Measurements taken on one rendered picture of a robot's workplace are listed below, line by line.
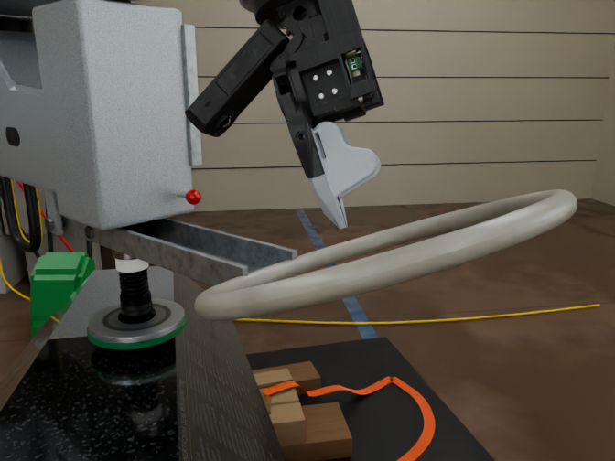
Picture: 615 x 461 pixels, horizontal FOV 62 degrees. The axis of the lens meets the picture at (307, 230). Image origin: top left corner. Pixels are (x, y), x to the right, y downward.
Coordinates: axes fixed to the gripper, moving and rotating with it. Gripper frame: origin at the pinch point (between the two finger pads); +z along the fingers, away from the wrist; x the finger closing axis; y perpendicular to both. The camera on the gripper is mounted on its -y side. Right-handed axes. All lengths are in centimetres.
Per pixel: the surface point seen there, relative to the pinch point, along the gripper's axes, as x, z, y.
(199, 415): 44, 29, -44
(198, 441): 36, 31, -41
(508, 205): 33.4, 5.3, 18.9
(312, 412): 156, 73, -61
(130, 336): 51, 11, -59
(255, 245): 42.4, 0.4, -22.9
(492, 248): 2.3, 6.7, 12.6
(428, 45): 567, -162, 55
